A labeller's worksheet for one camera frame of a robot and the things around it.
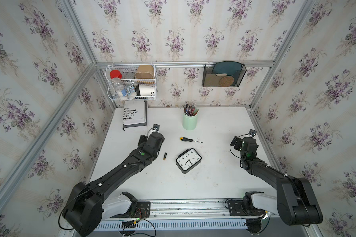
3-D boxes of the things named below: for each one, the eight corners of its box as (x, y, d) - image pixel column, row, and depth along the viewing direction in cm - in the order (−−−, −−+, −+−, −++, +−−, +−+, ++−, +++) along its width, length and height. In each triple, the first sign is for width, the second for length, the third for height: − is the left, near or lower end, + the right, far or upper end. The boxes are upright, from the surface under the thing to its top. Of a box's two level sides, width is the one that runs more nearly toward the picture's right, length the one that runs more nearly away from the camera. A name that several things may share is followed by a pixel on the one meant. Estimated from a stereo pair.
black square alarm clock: (183, 175, 87) (183, 172, 84) (173, 161, 92) (173, 158, 89) (202, 161, 92) (203, 158, 89) (191, 149, 98) (192, 146, 95)
